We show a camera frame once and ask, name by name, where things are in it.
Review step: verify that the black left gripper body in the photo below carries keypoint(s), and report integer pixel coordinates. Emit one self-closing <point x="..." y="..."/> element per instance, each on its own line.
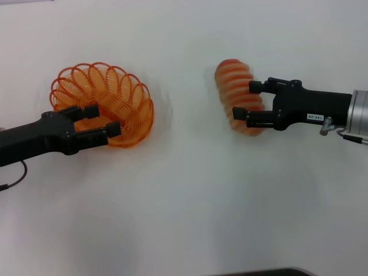
<point x="34" y="138"/>

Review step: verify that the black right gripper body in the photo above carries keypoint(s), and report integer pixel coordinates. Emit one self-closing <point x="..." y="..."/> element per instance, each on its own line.
<point x="304" y="106"/>

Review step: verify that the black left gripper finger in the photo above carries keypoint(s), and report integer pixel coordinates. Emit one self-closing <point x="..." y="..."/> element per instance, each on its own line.
<point x="92" y="111"/>
<point x="113" y="129"/>

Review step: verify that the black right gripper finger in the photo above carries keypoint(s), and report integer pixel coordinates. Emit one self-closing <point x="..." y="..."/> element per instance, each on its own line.
<point x="238" y="113"/>
<point x="255" y="87"/>

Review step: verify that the orange striped bread loaf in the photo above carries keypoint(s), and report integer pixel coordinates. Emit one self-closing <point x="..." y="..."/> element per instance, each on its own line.
<point x="235" y="83"/>

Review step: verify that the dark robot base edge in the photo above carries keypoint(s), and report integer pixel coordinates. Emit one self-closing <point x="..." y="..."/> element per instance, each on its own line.
<point x="264" y="272"/>

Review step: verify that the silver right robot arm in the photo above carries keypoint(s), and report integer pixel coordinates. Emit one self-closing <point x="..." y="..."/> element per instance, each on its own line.
<point x="359" y="112"/>

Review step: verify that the metal bolt on right gripper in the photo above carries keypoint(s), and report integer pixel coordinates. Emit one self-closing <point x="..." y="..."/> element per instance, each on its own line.
<point x="326" y="126"/>

